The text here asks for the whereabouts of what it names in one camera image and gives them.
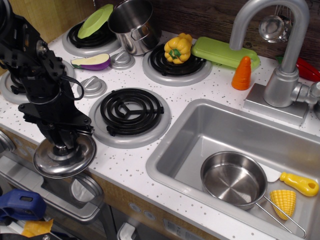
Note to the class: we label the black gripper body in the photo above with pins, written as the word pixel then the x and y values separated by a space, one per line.
pixel 59 111

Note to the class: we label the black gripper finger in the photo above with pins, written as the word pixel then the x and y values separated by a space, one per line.
pixel 50 132
pixel 69 138

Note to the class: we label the shiny steel pot lid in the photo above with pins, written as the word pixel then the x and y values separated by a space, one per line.
pixel 59 162

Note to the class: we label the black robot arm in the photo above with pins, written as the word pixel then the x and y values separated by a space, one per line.
pixel 28 58

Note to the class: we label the silver stove knob middle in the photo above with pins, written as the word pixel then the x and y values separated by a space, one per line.
pixel 92 87

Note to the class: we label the silver stove knob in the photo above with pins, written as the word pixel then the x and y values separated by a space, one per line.
pixel 122 61
pixel 92 87

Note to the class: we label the front left black stove burner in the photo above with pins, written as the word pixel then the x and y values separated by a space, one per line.
pixel 21 98

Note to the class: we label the black stove burner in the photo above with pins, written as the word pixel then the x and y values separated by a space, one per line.
pixel 130 118
pixel 21 98
pixel 101 41
pixel 158 69

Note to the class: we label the front right black stove burner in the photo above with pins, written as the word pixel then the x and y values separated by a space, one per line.
pixel 130 118

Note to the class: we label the silver stove knob upper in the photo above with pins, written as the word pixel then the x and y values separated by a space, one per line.
pixel 122 61

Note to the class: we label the back left black stove burner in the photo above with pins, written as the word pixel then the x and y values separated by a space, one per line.
pixel 101 41

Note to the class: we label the back right black stove burner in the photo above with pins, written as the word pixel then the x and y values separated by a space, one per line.
pixel 158 69

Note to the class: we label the silver dial at left edge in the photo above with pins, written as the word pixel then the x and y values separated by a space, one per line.
pixel 6 143

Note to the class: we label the silver front oven dial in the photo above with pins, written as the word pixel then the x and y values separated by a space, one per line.
pixel 84 188

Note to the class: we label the toy eggplant half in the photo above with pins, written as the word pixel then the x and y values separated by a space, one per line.
pixel 94 63

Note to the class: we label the blue clamp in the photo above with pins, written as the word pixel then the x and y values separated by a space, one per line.
pixel 21 204

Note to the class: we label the yellow cloth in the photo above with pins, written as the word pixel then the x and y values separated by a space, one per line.
pixel 34 228

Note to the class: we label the green plastic plate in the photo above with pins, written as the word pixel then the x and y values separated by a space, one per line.
pixel 95 21

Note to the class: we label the steel cooking pot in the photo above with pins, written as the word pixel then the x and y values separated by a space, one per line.
pixel 135 26

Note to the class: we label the silver toy sink basin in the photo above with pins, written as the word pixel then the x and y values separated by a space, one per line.
pixel 205 128

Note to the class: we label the yellow toy bell pepper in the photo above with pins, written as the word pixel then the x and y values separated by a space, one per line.
pixel 178 49

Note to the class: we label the green plastic cutting board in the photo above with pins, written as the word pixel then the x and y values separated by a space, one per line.
pixel 219 52

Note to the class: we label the small steel saucepan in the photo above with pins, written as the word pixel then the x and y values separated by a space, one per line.
pixel 239 180

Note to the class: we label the orange toy carrot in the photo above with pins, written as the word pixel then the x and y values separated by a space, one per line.
pixel 242 76

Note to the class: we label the silver toy faucet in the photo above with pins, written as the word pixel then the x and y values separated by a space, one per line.
pixel 284 97

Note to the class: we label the yellow toy corn piece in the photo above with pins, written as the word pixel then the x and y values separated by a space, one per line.
pixel 284 201

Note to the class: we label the hanging steel ladle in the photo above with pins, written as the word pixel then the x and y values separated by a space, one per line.
pixel 277 28

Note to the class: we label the red toy chili pepper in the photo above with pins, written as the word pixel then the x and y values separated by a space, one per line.
pixel 307 71

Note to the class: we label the silver oven door handle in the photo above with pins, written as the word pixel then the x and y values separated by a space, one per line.
pixel 26 179

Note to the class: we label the yellow handled toy knife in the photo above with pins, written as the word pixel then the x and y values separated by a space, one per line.
pixel 306 186

